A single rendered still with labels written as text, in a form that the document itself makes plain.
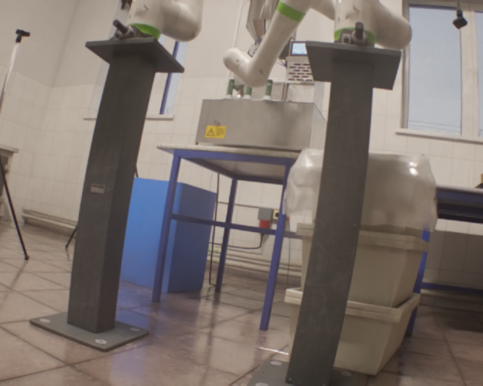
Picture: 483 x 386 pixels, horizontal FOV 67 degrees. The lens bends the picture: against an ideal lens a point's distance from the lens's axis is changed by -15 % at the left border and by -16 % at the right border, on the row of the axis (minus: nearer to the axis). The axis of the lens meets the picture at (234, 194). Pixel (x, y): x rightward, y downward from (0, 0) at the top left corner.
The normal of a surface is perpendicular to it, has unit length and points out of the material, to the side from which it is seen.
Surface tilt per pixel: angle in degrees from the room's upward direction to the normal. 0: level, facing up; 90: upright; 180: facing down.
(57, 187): 90
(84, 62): 90
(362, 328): 96
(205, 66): 90
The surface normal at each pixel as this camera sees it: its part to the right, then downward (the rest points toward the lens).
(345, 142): -0.25, -0.11
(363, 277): -0.54, -0.04
